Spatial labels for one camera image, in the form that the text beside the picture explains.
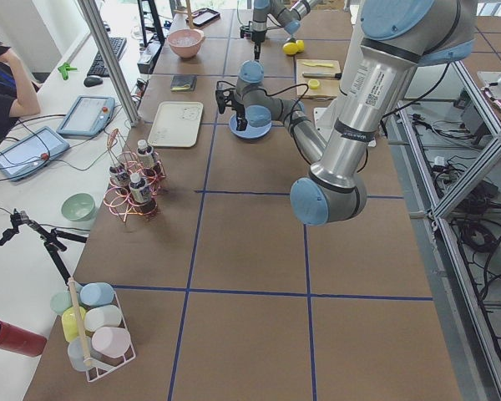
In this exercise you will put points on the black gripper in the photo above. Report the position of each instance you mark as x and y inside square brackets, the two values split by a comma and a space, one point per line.
[256, 38]
[237, 109]

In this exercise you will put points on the blue ceramic plate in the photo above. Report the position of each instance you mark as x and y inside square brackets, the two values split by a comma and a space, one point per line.
[250, 133]

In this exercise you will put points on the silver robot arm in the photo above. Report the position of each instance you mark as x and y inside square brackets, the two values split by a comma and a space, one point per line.
[288, 18]
[390, 41]

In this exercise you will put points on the yellow lemon round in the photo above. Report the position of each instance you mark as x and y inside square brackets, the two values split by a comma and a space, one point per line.
[290, 48]

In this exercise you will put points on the yellow lemon oval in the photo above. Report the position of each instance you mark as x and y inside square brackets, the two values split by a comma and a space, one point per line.
[300, 45]

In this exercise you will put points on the yellow plastic knife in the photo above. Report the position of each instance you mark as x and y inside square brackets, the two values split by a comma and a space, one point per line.
[320, 65]

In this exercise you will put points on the steel rod black tip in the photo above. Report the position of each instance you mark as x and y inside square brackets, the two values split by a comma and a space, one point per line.
[335, 76]

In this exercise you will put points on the cream bear tray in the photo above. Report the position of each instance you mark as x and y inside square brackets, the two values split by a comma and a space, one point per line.
[176, 124]

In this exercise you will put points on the half lemon slice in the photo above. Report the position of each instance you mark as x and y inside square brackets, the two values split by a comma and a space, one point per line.
[314, 84]

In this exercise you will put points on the pink ice bowl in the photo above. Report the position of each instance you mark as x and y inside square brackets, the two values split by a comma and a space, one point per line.
[186, 43]

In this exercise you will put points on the grey folded cloth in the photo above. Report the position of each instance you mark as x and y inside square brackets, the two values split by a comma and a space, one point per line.
[183, 83]

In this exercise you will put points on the wooden cutting board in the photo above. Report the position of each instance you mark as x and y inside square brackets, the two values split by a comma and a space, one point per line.
[329, 87]

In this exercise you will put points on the water bottle left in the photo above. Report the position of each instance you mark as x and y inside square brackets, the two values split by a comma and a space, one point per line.
[146, 157]

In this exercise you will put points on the water bottle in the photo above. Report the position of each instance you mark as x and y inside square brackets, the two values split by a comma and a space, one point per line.
[141, 194]
[119, 176]
[146, 157]

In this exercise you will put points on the water bottle front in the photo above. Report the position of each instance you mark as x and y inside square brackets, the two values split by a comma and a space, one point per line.
[141, 194]

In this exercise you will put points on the water bottle right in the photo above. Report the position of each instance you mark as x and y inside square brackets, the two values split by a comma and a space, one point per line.
[119, 176]

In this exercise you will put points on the blue teach pendant far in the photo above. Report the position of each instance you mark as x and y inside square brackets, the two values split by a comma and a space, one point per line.
[87, 117]

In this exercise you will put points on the blue teach pendant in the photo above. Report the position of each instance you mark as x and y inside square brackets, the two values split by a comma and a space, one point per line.
[31, 154]
[87, 117]

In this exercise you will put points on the black computer mouse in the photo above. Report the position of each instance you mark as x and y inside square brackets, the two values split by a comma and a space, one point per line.
[92, 80]

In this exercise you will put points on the green bowl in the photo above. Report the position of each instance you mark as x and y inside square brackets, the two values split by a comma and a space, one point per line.
[79, 207]

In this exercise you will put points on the green clamp tool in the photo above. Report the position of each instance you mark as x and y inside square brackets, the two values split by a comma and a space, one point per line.
[64, 69]

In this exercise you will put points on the blue teach pendant near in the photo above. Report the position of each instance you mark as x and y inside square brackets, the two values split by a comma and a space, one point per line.
[31, 154]

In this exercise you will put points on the blue plastic cup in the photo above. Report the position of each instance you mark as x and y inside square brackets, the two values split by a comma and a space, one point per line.
[97, 294]

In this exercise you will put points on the seated person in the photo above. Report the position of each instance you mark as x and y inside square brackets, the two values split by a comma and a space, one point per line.
[18, 93]

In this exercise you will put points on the white plastic cup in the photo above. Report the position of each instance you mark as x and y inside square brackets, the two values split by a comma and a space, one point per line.
[105, 316]

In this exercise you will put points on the pink plastic cup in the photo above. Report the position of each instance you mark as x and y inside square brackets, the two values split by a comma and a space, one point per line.
[113, 342]

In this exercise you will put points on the yellow plastic cup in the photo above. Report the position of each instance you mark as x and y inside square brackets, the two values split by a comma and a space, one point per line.
[69, 325]

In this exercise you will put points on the red cylinder can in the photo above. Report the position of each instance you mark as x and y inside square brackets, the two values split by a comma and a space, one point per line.
[18, 340]

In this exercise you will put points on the copper wire bottle rack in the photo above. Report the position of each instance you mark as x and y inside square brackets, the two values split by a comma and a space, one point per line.
[123, 206]

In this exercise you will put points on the aluminium frame post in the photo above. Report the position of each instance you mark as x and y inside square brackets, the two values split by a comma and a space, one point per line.
[92, 17]

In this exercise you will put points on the white wire cup rack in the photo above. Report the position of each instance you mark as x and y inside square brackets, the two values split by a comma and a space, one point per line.
[81, 354]

